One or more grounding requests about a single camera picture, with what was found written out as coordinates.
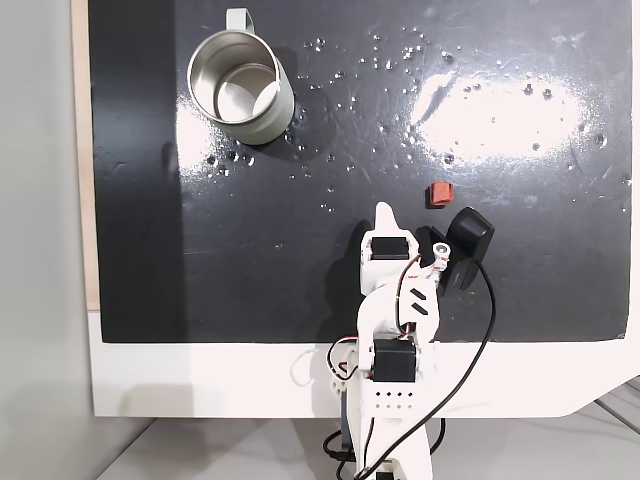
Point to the red cube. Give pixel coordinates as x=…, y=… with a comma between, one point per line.
x=440, y=195

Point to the black oval webcam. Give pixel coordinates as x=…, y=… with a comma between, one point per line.
x=470, y=230

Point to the black table mat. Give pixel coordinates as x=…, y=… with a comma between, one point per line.
x=250, y=250

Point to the pale green steel mug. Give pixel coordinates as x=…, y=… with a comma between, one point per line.
x=270, y=125

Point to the white tape roll camera mount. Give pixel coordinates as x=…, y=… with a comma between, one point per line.
x=441, y=257

